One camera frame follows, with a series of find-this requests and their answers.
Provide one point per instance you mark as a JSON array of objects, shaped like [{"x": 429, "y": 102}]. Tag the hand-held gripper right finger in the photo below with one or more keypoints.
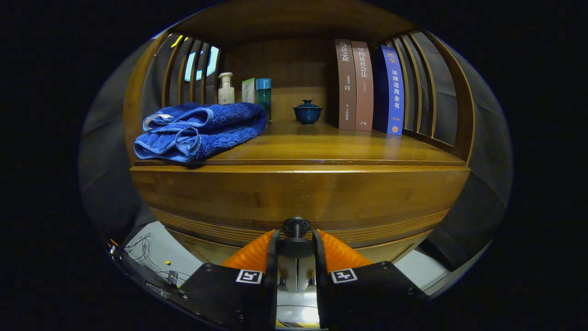
[{"x": 321, "y": 285}]

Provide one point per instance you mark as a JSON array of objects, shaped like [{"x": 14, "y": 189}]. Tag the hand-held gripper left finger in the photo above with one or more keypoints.
[{"x": 271, "y": 285}]

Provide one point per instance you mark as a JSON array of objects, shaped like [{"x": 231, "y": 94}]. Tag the wooden drawer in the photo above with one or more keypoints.
[{"x": 298, "y": 193}]

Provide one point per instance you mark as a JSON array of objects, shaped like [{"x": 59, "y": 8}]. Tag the wooden cabinet door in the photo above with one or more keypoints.
[
  {"x": 202, "y": 250},
  {"x": 390, "y": 248}
]

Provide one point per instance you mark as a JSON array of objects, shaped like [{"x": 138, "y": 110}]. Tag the wooden countertop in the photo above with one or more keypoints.
[{"x": 321, "y": 145}]

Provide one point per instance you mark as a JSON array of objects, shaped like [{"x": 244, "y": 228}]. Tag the wooden cabinet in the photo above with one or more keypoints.
[{"x": 285, "y": 69}]

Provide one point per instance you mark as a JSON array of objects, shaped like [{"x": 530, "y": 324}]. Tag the blue towel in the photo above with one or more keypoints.
[{"x": 216, "y": 128}]

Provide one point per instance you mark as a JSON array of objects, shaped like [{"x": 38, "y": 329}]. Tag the blue lidded teacup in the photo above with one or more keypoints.
[{"x": 307, "y": 115}]

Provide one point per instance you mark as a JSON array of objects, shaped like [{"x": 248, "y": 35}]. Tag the teal bottle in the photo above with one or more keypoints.
[{"x": 263, "y": 99}]

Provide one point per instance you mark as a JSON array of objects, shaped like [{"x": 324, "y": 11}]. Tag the white green tube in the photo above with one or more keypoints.
[{"x": 248, "y": 92}]

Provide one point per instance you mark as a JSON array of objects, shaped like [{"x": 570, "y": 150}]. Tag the dark brown book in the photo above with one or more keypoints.
[{"x": 347, "y": 92}]

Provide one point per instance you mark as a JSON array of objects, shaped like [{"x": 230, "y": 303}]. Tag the white pump bottle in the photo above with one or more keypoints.
[{"x": 226, "y": 94}]

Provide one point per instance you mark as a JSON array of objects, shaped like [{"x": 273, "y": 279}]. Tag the reddish brown book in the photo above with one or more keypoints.
[{"x": 364, "y": 92}]

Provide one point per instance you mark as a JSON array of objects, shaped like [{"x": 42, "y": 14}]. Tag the blue book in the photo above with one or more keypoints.
[{"x": 395, "y": 92}]

